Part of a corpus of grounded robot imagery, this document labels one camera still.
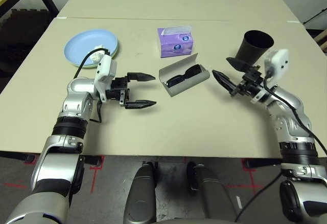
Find grey left robot leg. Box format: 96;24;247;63
123;162;157;224

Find black stand pole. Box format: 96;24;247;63
303;9;327;25

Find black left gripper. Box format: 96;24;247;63
108;72;157;110

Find grey right robot leg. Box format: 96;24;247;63
186;162;241;224

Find blue plastic plate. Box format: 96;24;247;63
63;29;120;68

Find black plastic cup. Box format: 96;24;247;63
234;30;274;63

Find green plastic plate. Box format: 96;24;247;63
83;39;121;69

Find wooden frame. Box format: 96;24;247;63
315;28;327;53

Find purple tissue box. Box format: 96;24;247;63
157;25;194;59

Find black sunglasses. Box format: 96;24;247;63
165;64;202;88

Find black left camera cable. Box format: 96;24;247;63
74;48;113;124

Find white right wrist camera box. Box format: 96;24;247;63
251;49;290;104

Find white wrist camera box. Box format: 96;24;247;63
93;54;118;103
251;49;290;104

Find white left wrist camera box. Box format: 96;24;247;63
93;54;118;103

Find grey glasses case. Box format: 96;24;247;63
158;52;211;97

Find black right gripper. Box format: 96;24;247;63
212;58;263;97

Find grey robot leg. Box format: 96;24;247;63
186;162;241;224
123;162;157;224

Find black table foot bar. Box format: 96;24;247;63
0;151;34;162
244;159;283;169
83;154;102;166

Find white tissue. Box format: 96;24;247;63
90;44;107;62

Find black foam puzzle mat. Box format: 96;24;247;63
0;9;56;86

